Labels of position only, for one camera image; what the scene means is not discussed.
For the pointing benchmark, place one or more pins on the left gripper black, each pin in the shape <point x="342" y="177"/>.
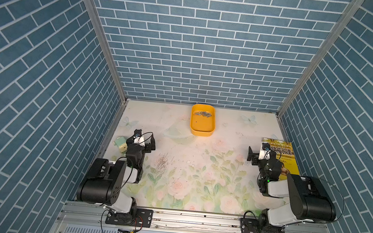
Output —
<point x="147" y="148"/>

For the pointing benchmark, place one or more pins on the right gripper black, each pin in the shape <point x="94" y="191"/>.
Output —
<point x="255" y="157"/>

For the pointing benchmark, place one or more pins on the yellow plastic storage box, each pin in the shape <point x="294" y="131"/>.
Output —
<point x="202" y="126"/>

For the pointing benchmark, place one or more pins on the pile of metal screws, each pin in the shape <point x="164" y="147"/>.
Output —
<point x="203" y="114"/>

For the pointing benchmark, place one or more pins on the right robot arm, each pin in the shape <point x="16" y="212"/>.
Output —
<point x="308" y="198"/>

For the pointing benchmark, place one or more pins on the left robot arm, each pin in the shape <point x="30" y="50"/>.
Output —
<point x="105" y="180"/>

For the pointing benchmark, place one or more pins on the small green white box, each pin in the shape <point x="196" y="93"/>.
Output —
<point x="121" y="143"/>

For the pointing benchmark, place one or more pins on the yellow book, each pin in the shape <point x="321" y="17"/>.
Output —
<point x="286" y="155"/>

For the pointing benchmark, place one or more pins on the floral table mat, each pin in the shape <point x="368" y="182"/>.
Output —
<point x="194" y="173"/>

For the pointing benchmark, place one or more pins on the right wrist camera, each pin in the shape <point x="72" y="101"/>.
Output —
<point x="265" y="151"/>

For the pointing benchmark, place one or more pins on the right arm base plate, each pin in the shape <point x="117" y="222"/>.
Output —
<point x="250" y="225"/>

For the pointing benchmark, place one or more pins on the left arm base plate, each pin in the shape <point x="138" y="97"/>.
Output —
<point x="135" y="218"/>

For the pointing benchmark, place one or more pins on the aluminium mounting rail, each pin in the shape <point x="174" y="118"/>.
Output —
<point x="174" y="220"/>

